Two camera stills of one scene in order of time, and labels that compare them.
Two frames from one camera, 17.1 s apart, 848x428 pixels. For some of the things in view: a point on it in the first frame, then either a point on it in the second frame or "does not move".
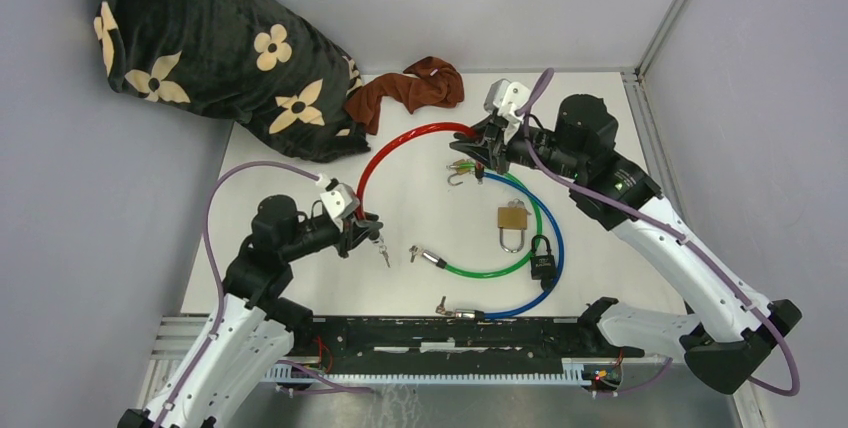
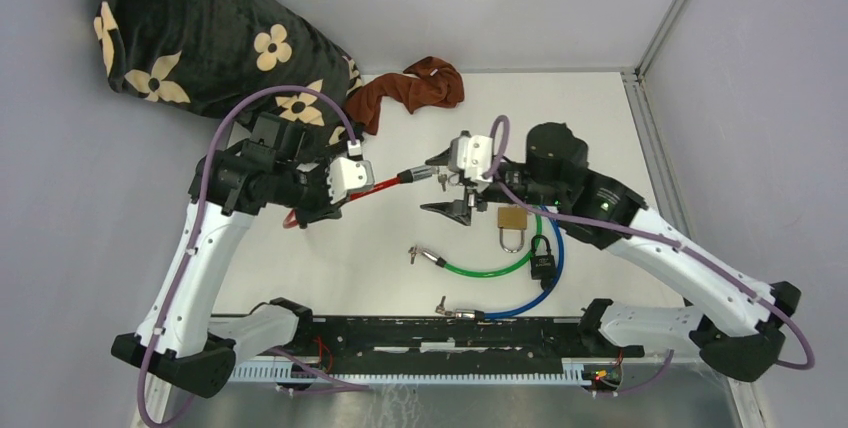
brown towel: x=430 y=81 does not move
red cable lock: x=359 y=195 to x=411 y=175
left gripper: x=352 y=234 to x=324 y=209
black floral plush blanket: x=182 y=27 does not move
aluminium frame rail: x=652 y=136 does not move
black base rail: x=450 y=344 does not move
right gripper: x=495 y=150 to x=458 y=209
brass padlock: x=512 y=218 does not move
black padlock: x=543 y=266 does not move
